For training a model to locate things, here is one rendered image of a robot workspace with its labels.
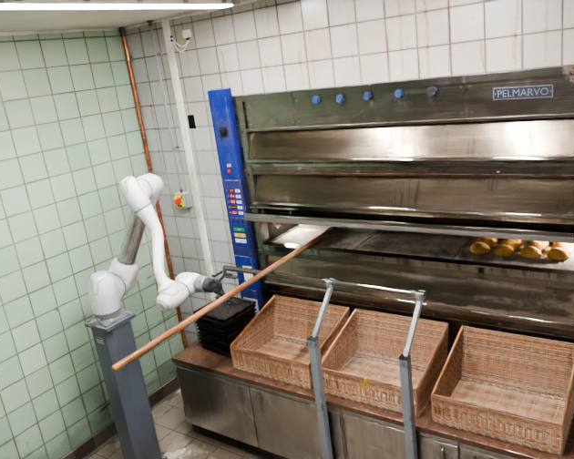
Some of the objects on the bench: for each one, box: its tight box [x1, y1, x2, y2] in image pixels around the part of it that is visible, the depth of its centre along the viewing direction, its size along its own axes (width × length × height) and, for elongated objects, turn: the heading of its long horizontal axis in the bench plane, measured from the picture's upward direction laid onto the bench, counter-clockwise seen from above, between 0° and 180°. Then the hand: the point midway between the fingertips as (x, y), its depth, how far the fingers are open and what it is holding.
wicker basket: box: [230, 295, 350, 390], centre depth 328 cm, size 49×56×28 cm
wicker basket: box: [431, 326, 574, 456], centre depth 260 cm, size 49×56×28 cm
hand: (237, 290), depth 285 cm, fingers open, 13 cm apart
